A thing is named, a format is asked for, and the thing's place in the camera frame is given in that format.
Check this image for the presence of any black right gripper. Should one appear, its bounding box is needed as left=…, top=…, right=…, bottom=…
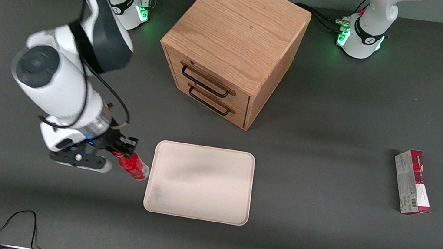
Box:
left=83, top=125, right=141, bottom=161

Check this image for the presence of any red can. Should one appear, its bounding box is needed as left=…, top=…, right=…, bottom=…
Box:
left=114, top=150, right=153, bottom=183

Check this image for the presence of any beige rectangular tray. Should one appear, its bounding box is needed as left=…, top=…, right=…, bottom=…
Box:
left=142, top=138, right=259, bottom=228

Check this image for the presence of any red plaid cardboard box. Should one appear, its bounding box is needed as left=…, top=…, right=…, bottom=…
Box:
left=387, top=147, right=440, bottom=218

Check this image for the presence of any wooden drawer front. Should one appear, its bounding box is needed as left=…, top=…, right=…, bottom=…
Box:
left=159, top=47, right=257, bottom=112
left=170, top=80, right=251, bottom=130

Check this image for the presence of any wooden two-drawer cabinet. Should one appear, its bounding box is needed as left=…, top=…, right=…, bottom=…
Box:
left=149, top=0, right=314, bottom=138

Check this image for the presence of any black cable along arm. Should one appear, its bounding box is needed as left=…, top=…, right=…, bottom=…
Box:
left=13, top=0, right=149, bottom=139

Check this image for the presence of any dark metal drawer handle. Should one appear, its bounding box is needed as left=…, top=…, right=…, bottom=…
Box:
left=185, top=85, right=239, bottom=117
left=176, top=61, right=240, bottom=100

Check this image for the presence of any thin black looped cable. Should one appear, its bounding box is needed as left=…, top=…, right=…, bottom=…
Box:
left=0, top=206, right=59, bottom=249

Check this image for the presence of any black cable at arm base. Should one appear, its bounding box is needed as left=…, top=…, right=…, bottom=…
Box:
left=291, top=2, right=353, bottom=35

